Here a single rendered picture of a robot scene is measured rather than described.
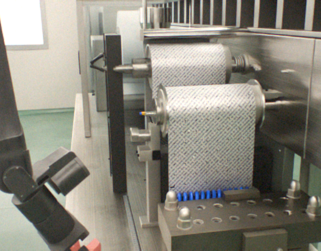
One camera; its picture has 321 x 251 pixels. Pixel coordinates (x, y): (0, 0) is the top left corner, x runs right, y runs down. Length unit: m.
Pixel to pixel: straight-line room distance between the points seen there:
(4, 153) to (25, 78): 6.02
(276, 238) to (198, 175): 0.26
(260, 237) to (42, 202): 0.50
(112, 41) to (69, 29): 5.24
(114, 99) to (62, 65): 5.27
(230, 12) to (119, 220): 0.88
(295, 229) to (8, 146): 0.67
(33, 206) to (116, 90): 0.70
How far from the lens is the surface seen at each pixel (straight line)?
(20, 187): 0.66
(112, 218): 1.25
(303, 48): 1.05
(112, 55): 1.29
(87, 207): 1.33
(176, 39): 1.39
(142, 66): 1.25
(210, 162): 1.07
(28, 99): 6.70
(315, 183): 1.40
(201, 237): 0.92
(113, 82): 1.30
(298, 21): 1.19
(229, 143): 1.07
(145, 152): 1.10
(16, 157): 0.65
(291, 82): 1.09
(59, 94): 6.64
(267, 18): 1.32
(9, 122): 0.63
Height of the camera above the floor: 1.50
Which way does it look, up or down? 15 degrees down
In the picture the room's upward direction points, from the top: 1 degrees counter-clockwise
